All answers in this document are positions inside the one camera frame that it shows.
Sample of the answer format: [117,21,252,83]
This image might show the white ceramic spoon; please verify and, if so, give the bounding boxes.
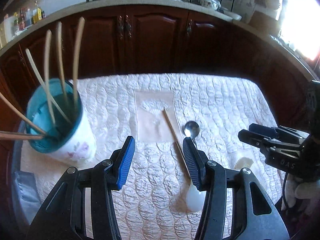
[185,181,206,212]

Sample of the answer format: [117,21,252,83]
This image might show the white gloved hand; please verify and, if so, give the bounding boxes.
[281,174,319,216]

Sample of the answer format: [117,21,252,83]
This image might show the metal spoon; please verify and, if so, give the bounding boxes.
[184,121,200,146]

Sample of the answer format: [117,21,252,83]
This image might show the wooden chopstick on cloth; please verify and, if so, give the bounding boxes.
[163,109,190,177]

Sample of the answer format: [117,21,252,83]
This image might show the white quilted table cloth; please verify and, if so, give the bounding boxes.
[19,73,286,240]

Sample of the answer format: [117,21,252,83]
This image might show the wooden chopstick leaning out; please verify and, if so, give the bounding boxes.
[0,131,44,140]

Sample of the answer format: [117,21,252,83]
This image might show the teal rimmed floral utensil cup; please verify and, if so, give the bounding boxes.
[27,78,97,167]

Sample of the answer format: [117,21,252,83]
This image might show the wooden chopstick lower left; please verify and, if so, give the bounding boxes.
[0,93,47,135]

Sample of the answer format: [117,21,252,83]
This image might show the red wooden base cabinets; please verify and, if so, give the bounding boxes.
[0,3,316,181]

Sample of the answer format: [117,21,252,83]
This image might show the wooden chopstick tallest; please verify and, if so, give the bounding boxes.
[73,17,85,109]

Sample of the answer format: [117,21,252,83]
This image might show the wooden chopstick middle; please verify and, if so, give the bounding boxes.
[43,30,55,124]

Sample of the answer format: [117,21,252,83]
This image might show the wooden chopstick right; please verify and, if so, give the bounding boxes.
[56,22,68,104]

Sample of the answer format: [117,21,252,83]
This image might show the cream microwave oven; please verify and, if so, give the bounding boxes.
[1,16,19,48]

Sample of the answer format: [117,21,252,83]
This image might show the red label sauce bottle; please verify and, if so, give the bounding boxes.
[19,8,25,31]

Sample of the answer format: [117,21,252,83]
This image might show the yellow oil bottle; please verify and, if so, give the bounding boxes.
[33,1,42,24]

